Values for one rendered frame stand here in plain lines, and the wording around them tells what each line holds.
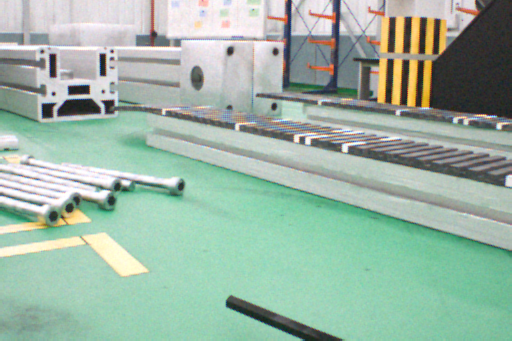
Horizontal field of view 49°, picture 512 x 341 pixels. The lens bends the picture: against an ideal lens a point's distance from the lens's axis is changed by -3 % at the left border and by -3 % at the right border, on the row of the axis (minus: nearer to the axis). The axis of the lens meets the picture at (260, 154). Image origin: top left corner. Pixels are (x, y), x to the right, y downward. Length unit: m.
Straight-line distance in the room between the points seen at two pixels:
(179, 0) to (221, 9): 0.68
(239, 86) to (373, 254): 0.47
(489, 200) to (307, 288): 0.11
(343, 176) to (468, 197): 0.09
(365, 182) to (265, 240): 0.09
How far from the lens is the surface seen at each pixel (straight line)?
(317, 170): 0.36
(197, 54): 0.73
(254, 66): 0.72
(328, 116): 0.60
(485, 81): 0.89
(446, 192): 0.29
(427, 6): 3.98
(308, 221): 0.30
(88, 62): 0.73
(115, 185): 0.35
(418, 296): 0.22
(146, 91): 0.84
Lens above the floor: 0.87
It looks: 11 degrees down
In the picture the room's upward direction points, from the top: 1 degrees clockwise
